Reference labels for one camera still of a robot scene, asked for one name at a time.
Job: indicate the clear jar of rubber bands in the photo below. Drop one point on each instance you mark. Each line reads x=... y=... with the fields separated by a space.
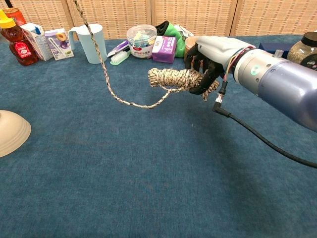
x=189 y=44

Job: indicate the green black cloth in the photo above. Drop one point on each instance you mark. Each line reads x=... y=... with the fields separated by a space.
x=173 y=31

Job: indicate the red drink can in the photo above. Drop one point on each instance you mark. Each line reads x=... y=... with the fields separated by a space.
x=17 y=16

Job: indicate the white blue carton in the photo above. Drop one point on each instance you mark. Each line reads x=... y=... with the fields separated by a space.
x=34 y=42

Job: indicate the bamboo folding screen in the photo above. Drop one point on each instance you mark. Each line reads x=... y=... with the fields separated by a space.
x=198 y=15

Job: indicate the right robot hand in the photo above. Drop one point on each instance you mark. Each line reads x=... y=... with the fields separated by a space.
x=218 y=49

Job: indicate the green scrub brush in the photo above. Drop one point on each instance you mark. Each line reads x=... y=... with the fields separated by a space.
x=120 y=58

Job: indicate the black stand pole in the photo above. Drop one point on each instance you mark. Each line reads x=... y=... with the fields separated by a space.
x=8 y=3

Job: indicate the seed jar with black lid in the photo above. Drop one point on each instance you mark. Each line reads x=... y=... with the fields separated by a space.
x=309 y=39

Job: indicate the blue felt table cover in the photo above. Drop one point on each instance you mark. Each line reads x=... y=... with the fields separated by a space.
x=148 y=173

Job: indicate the small purple drink carton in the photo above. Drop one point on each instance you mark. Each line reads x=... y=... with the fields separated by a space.
x=60 y=44

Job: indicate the cream ceramic bowl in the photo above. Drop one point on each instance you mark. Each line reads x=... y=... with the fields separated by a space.
x=12 y=134

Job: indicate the light blue plastic mug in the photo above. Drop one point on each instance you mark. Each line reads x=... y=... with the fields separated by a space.
x=85 y=49

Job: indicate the clear tub of clips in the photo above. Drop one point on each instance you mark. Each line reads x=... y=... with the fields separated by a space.
x=141 y=42

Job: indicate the navy blue long box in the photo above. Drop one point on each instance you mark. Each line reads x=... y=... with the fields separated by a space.
x=267 y=45

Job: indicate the purple pad box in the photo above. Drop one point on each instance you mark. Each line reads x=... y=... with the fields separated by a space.
x=163 y=49

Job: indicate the honey bear bottle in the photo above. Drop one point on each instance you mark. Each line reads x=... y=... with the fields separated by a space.
x=21 y=49

